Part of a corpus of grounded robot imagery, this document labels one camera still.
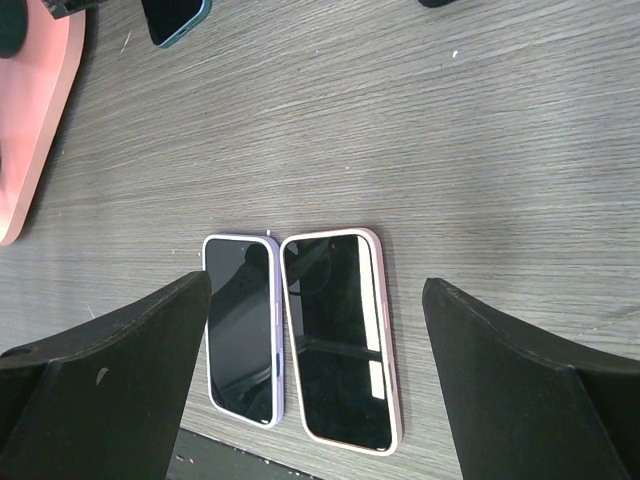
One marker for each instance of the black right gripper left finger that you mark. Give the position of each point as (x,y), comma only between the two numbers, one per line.
(104,399)

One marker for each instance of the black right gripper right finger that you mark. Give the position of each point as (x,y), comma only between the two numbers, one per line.
(523,403)

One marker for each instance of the lilac phone case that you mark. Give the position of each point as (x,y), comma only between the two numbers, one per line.
(276,329)

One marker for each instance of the pink phone case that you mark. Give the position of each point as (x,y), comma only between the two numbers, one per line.
(387,320)

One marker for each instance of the silver-edged black phone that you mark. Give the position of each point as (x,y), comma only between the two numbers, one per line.
(335,340)

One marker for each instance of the teal-edged black phone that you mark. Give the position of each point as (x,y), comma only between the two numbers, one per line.
(169,20)

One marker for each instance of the blue-edged black phone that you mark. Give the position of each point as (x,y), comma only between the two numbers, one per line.
(239,325)

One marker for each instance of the pink three-tier shelf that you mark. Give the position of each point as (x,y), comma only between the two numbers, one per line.
(35,86)

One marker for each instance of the dark green cup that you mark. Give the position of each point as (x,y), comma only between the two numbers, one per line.
(13,27)

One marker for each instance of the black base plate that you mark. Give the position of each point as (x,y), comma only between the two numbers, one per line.
(198,457)

